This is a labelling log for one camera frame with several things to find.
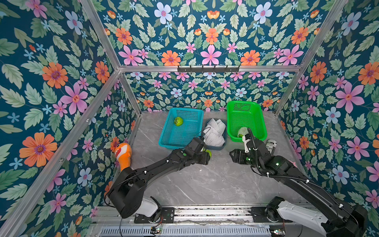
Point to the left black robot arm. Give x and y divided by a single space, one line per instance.
127 192

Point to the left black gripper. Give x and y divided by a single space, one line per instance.
204 158

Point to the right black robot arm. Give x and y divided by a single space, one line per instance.
331 217

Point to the white foam net back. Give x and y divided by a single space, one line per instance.
217 127

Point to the patterned black white can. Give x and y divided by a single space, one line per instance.
271 146

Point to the teal plastic basket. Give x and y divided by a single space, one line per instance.
175 137

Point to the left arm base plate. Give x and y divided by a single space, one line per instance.
162 215

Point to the orange clownfish plush toy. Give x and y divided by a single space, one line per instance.
123 153

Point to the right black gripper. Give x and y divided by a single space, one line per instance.
237 155

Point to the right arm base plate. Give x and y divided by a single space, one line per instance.
267 213

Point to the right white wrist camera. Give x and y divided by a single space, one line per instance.
247 142

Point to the black hook rail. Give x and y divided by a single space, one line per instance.
208 69

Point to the white foam net sleeve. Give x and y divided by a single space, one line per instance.
245 131

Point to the green plastic basket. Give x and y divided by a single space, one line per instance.
245 114

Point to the green custard apple back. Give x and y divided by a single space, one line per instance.
178 121

